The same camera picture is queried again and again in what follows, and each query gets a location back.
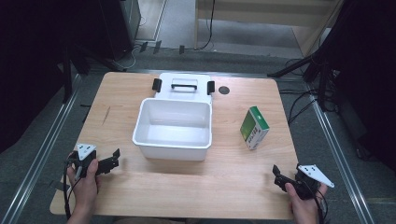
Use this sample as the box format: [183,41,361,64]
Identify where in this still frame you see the black cabinet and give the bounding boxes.
[98,0,142,62]

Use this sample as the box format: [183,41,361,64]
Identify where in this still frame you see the black curtain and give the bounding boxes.
[0,0,108,154]
[317,0,396,172]

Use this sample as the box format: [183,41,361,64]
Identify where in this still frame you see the white plastic storage box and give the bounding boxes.
[132,97,214,162]

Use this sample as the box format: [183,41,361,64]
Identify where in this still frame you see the white floor cable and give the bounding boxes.
[123,15,148,70]

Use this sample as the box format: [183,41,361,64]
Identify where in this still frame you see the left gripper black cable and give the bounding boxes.
[63,157,82,221]

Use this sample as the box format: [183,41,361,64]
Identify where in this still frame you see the green and white carton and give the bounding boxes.
[239,105,271,151]

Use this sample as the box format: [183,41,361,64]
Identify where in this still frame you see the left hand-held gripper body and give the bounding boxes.
[66,143,114,180]

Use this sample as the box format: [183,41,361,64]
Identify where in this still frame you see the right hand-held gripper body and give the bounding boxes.
[281,163,336,201]

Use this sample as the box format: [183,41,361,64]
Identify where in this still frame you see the white box lid black handle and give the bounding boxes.
[151,72,217,105]

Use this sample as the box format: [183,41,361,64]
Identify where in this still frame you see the black tripod stand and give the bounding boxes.
[266,50,339,113]

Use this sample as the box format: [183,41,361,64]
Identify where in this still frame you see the metal floor rail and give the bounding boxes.
[305,83,376,224]
[0,74,82,224]

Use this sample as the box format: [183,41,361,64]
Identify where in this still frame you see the person's left hand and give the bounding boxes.
[66,158,103,213]

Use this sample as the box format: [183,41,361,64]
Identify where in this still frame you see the person's right hand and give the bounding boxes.
[284,182,329,219]

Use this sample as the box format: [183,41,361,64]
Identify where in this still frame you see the light wooden furniture frame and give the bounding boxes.
[193,0,345,58]

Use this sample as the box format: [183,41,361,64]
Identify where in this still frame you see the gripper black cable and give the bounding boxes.
[306,181,332,224]
[63,157,82,221]

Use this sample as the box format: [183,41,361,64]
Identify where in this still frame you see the black floor cables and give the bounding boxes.
[278,57,341,126]

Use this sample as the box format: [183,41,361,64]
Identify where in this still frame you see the black hanging cable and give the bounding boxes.
[195,0,217,51]

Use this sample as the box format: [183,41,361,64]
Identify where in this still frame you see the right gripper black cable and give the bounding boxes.
[306,181,332,224]

